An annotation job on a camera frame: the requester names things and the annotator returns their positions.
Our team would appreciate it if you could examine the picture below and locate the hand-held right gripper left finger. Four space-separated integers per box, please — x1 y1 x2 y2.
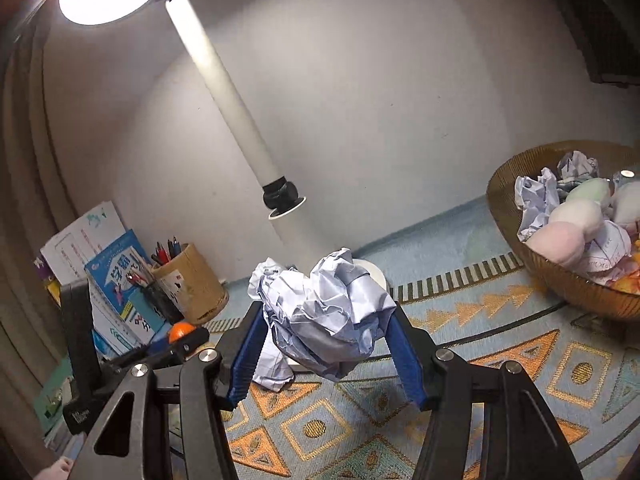
70 300 271 480

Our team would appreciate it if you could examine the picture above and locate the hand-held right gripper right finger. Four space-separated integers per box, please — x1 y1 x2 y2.
385 305 586 480

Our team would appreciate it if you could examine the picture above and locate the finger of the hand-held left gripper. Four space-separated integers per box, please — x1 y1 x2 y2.
100 327 211 372

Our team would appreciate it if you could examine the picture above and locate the small orange ball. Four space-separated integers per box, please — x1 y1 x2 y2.
167 322 197 345

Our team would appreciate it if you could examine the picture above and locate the white paper ball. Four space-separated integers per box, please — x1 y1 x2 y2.
270 247 398 381
248 258 301 392
556 151 600 183
515 167 561 243
582 220 635 285

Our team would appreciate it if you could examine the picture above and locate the amber ribbed glass bowl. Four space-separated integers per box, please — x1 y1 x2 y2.
486 141 640 322

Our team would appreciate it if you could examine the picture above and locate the person's left hand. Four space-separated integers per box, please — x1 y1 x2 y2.
32 456 76 480

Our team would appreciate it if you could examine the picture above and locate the black pen holder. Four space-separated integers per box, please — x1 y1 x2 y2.
141 280 185 326

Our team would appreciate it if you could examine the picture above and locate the green book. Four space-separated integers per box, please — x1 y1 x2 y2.
32 355 76 433

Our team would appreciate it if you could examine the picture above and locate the blue workbook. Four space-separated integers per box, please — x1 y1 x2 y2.
84 229 168 356

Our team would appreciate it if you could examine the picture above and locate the tan pen holder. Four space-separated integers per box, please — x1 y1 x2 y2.
150 242 230 326

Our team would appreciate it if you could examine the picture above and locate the blue patterned table mat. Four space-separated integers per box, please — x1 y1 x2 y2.
165 195 640 480

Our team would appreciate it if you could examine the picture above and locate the white paper booklet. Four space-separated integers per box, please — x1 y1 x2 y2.
40 201 128 286

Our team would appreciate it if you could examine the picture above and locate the bundle of pens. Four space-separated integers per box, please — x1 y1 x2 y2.
150 235 183 267

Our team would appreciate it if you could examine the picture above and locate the pink plush ball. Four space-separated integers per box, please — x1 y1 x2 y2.
525 224 586 268

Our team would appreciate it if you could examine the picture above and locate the cream plush ball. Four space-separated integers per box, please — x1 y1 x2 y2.
547 199 606 246

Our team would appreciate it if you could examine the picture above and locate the green plush ball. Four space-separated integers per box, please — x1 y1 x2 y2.
562 178 613 211

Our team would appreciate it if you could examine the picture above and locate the white plush ball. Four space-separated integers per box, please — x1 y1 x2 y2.
611 182 640 228

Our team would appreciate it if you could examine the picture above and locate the white desk lamp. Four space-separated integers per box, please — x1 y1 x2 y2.
37 0 398 373

